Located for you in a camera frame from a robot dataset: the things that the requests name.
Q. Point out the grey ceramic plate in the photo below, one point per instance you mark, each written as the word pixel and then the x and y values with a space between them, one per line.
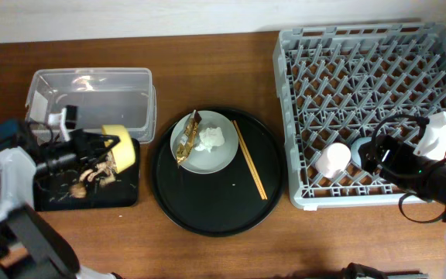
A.
pixel 220 157

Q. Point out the grey plastic dishwasher rack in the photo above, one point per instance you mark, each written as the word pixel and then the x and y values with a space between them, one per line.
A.
pixel 336 84

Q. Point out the clear plastic waste bin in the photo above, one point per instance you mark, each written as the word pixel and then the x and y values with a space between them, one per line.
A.
pixel 103 96

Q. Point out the pink cup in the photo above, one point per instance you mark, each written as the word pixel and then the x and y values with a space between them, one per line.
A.
pixel 333 160

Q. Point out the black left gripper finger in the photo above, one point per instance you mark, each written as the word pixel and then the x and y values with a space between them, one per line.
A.
pixel 97 157
pixel 95 141

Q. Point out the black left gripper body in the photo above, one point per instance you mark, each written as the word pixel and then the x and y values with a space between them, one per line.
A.
pixel 69 155

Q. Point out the black rectangular waste tray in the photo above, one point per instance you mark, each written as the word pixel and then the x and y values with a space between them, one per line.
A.
pixel 52 193

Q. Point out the round black serving tray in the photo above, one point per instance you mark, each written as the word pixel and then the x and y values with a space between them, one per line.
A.
pixel 227 202

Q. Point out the yellow bowl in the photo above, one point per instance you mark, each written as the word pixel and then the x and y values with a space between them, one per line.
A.
pixel 123 152

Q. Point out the black object at bottom edge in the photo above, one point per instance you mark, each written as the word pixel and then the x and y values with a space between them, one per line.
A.
pixel 359 271

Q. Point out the light blue cup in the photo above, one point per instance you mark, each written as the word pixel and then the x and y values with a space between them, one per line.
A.
pixel 360 151

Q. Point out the gold snack wrapper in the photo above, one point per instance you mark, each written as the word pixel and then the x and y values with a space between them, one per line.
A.
pixel 187 138

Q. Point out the white tissue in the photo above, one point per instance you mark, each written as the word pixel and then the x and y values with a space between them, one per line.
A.
pixel 210 138

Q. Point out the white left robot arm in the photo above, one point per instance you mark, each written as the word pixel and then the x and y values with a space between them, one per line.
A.
pixel 29 246

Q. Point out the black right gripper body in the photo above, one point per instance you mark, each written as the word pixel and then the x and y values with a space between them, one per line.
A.
pixel 414 173

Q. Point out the food scraps pile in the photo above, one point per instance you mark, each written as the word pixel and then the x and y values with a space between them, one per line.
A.
pixel 102 173

